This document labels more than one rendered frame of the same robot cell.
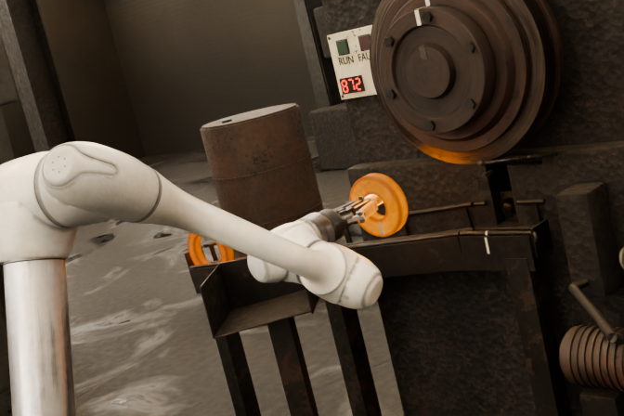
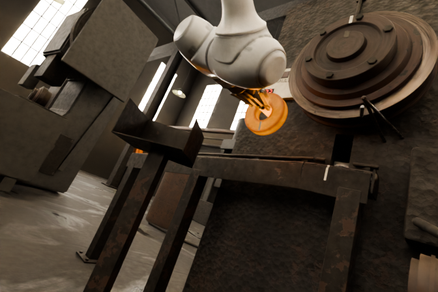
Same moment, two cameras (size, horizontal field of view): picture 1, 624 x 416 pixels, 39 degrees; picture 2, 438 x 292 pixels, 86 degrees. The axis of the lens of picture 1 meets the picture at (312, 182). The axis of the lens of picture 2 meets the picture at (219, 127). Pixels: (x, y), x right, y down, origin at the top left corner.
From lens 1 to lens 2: 1.53 m
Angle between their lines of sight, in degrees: 27
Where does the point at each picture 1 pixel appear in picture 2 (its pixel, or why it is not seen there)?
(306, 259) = not seen: outside the picture
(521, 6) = (426, 29)
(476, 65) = (388, 38)
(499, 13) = (408, 29)
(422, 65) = (343, 40)
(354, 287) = (263, 41)
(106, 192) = not seen: outside the picture
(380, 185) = (276, 97)
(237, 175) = (171, 181)
